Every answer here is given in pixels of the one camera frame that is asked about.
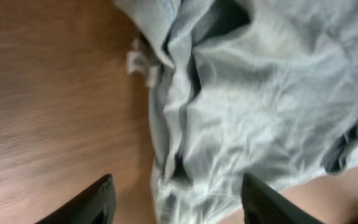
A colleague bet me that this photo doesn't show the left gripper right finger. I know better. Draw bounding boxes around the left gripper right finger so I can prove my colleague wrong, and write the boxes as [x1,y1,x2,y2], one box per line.
[241,173,321,224]

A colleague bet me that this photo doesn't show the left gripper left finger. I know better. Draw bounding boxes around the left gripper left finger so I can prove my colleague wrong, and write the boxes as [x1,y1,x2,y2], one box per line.
[37,174,116,224]

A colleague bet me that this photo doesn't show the light blue t-shirt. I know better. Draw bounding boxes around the light blue t-shirt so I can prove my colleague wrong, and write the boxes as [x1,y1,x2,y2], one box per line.
[116,0,358,223]

